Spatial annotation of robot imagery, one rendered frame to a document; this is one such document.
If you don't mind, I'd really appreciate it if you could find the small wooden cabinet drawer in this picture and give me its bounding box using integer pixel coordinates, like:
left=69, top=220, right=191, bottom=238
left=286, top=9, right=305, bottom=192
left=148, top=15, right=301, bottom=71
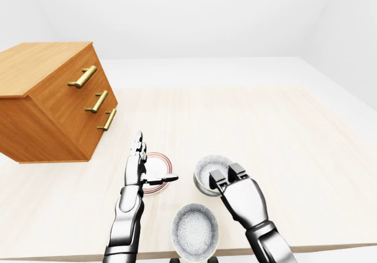
left=73, top=87, right=119, bottom=162

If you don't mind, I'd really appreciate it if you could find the short brass drawer handle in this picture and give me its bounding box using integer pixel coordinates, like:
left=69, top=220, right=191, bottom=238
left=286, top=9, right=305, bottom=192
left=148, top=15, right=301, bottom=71
left=97, top=108, right=117, bottom=132

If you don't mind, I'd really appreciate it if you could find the white plate with red rings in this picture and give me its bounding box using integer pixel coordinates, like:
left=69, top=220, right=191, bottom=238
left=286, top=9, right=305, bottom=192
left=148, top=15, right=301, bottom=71
left=141, top=152, right=173, bottom=196

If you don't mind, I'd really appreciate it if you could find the large wooden cabinet drawer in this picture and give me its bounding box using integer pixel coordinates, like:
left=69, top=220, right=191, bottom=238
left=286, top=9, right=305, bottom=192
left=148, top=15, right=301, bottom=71
left=29, top=42, right=105, bottom=125

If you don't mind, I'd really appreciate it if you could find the patterned black bowl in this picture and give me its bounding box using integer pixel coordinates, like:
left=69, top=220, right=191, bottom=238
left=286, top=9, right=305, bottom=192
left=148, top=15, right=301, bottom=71
left=171, top=203, right=220, bottom=262
left=193, top=154, right=234, bottom=198

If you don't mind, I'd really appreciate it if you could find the medium wooden cabinet drawer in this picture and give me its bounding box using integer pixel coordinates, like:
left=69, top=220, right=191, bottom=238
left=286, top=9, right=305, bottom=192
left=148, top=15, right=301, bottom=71
left=54, top=68, right=113, bottom=145

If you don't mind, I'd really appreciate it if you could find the medium brass drawer handle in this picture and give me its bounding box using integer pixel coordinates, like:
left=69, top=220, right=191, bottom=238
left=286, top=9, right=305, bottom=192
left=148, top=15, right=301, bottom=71
left=84, top=90, right=109, bottom=114

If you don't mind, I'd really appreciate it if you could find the long brass drawer handle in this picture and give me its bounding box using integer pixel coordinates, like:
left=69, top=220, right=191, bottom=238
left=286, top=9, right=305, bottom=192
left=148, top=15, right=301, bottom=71
left=67, top=65, right=98, bottom=89

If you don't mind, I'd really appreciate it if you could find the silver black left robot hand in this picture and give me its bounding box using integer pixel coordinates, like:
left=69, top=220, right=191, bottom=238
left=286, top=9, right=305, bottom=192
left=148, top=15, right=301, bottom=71
left=124, top=131, right=180, bottom=189

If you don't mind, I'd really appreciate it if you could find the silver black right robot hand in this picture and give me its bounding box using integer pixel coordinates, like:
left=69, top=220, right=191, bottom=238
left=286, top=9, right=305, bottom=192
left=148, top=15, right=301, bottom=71
left=208, top=162, right=270, bottom=231

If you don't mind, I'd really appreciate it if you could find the wooden cabinet with drawers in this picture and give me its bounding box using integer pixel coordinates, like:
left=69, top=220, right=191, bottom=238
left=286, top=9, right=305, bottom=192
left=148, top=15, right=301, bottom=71
left=0, top=41, right=119, bottom=164

